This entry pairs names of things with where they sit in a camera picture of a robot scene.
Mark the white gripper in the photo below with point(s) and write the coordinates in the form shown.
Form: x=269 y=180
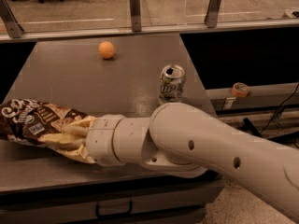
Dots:
x=100 y=139

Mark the brown chip bag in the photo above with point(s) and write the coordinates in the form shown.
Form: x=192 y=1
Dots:
x=34 y=123

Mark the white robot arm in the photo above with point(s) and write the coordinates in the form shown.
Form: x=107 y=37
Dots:
x=181 y=140

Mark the crushed 7up can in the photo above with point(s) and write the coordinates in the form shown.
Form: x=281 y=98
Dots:
x=172 y=80

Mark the orange ball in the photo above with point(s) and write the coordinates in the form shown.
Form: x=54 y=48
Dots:
x=106 y=49

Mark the grey table drawer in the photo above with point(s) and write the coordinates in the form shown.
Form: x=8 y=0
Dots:
x=149 y=201

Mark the grey low ledge shelf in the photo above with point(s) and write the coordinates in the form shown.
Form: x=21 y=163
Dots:
x=258 y=97

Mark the orange tape roll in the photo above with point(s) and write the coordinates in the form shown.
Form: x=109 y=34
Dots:
x=240 y=90

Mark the black stand base bar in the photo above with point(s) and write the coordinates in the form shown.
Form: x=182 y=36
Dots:
x=251 y=127

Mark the black drawer handle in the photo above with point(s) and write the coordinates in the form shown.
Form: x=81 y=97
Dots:
x=113 y=210

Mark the left metal bracket post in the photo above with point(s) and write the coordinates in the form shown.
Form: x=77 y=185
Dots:
x=14 y=30

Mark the metal bracket post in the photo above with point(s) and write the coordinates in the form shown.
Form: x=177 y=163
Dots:
x=135 y=14
x=14 y=30
x=212 y=14

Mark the middle metal bracket post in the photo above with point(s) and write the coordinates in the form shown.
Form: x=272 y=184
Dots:
x=135 y=14

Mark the right metal bracket post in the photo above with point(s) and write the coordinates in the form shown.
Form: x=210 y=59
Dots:
x=212 y=14

